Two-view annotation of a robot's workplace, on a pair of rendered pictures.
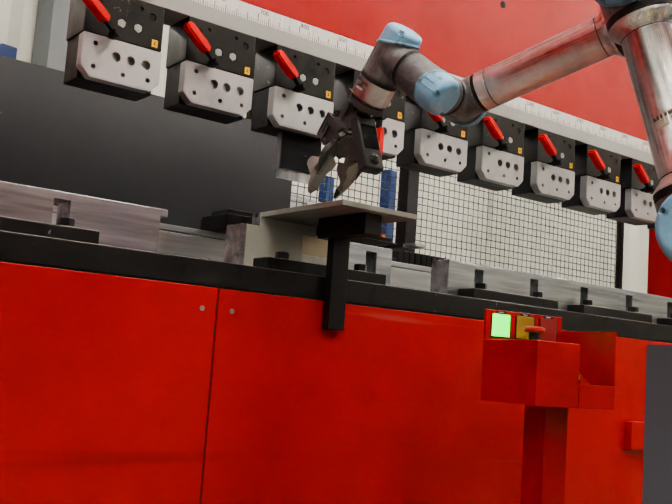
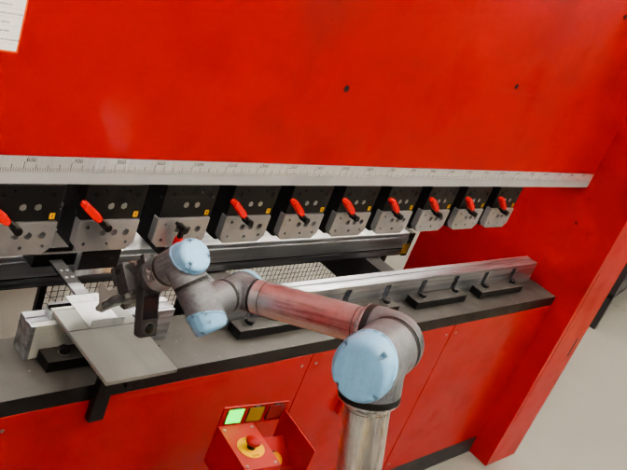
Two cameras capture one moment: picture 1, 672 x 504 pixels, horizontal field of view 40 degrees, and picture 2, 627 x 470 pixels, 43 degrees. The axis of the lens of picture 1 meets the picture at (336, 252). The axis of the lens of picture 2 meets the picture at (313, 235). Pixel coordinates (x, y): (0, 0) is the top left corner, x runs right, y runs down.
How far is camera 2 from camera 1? 1.37 m
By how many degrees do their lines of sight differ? 32
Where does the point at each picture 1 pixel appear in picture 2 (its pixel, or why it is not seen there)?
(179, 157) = not seen: hidden behind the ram
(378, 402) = (126, 445)
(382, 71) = (167, 279)
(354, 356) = (111, 425)
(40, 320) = not seen: outside the picture
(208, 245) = (16, 269)
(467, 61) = (291, 148)
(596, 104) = (414, 152)
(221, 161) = not seen: hidden behind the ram
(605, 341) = (306, 449)
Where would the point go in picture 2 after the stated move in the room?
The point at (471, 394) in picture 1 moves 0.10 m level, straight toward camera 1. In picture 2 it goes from (211, 417) to (203, 439)
